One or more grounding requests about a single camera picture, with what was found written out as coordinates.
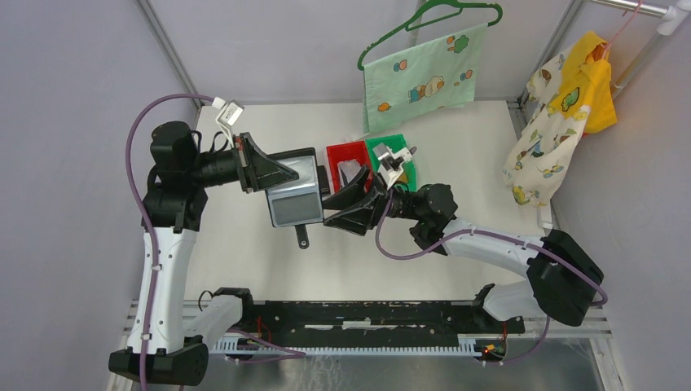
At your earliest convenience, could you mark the green plastic bin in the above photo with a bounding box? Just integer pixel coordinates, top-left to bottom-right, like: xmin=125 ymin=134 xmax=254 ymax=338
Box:
xmin=366 ymin=134 xmax=419 ymax=192

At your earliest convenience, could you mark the green clothes hanger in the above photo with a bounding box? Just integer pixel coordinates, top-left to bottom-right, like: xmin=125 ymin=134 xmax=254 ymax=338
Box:
xmin=357 ymin=0 xmax=504 ymax=71

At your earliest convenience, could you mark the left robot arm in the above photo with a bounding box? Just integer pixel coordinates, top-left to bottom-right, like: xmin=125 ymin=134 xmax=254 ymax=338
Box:
xmin=108 ymin=121 xmax=298 ymax=389

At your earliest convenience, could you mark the black leather card holder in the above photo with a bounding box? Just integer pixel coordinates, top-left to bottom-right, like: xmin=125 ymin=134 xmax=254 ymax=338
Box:
xmin=265 ymin=147 xmax=324 ymax=249

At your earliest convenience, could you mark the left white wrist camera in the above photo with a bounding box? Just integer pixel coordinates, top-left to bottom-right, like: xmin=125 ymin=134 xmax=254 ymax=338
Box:
xmin=212 ymin=97 xmax=244 ymax=143

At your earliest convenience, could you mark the light green printed cloth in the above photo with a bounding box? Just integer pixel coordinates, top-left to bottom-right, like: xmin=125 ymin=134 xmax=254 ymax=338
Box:
xmin=363 ymin=24 xmax=488 ymax=134

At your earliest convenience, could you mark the white printed garment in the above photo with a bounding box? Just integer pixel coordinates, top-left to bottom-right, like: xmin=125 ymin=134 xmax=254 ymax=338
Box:
xmin=502 ymin=48 xmax=584 ymax=207

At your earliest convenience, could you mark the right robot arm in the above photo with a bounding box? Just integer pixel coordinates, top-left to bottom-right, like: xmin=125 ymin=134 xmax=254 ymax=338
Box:
xmin=323 ymin=168 xmax=607 ymax=332

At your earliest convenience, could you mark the metal hanging rail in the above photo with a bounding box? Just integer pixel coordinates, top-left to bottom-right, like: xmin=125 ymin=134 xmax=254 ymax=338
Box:
xmin=588 ymin=0 xmax=691 ymax=93

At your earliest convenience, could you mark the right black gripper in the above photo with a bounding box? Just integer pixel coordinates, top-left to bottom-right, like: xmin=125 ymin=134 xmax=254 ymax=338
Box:
xmin=319 ymin=166 xmax=422 ymax=238

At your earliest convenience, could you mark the white slotted cable duct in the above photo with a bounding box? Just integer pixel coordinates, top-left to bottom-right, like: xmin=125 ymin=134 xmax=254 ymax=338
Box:
xmin=209 ymin=333 xmax=490 ymax=358

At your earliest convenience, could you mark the white card stack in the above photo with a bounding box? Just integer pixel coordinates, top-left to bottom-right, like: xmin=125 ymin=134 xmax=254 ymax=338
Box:
xmin=337 ymin=160 xmax=362 ymax=186

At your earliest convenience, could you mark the yellow garment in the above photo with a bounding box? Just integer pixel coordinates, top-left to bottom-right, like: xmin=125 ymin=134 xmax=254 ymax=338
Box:
xmin=549 ymin=31 xmax=618 ymax=134

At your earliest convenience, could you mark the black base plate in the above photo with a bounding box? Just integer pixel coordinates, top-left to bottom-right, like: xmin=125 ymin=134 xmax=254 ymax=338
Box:
xmin=237 ymin=301 xmax=526 ymax=348

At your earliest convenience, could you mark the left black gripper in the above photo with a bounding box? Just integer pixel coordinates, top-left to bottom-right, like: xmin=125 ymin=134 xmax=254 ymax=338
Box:
xmin=187 ymin=131 xmax=298 ymax=192

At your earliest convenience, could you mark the red plastic bin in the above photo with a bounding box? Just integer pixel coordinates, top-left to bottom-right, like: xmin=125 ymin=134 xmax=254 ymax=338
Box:
xmin=325 ymin=141 xmax=374 ymax=192

